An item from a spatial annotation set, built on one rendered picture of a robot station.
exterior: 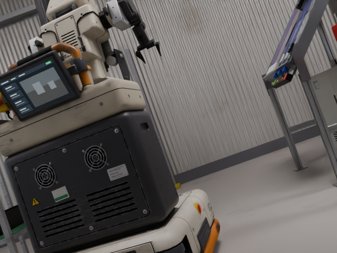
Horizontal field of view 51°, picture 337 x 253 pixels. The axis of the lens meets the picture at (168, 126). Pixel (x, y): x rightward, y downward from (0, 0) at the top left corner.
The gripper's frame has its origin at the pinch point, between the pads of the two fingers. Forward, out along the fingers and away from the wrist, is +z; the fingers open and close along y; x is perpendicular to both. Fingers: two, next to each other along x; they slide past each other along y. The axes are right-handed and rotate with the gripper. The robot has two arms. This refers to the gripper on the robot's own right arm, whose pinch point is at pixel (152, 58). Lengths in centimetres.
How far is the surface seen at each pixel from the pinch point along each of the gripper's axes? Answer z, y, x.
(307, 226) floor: 74, -40, 79
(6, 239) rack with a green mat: 40, 102, 56
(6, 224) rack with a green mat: 33, 100, 52
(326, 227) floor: 71, -46, 86
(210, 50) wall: 70, -31, -210
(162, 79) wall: 73, 32, -197
